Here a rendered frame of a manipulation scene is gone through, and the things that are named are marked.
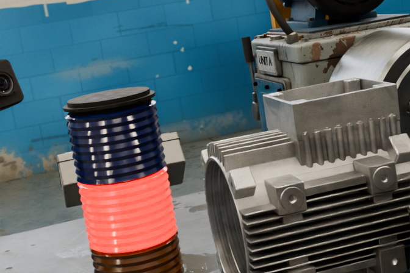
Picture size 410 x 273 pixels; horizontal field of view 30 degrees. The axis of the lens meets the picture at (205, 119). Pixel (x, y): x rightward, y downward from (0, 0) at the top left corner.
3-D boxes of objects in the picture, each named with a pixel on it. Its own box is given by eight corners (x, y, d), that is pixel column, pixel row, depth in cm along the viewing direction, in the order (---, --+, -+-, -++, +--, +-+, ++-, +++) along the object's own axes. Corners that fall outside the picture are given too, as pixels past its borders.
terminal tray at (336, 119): (362, 134, 93) (355, 76, 92) (405, 148, 83) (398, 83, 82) (269, 153, 91) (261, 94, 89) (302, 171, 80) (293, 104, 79)
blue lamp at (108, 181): (158, 156, 54) (147, 94, 53) (175, 172, 48) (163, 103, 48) (73, 173, 53) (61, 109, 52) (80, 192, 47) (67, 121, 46)
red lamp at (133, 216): (168, 217, 55) (158, 156, 54) (186, 240, 49) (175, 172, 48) (85, 235, 54) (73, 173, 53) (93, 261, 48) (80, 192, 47)
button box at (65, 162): (183, 184, 111) (174, 153, 114) (187, 161, 105) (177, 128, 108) (65, 209, 107) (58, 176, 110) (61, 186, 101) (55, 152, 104)
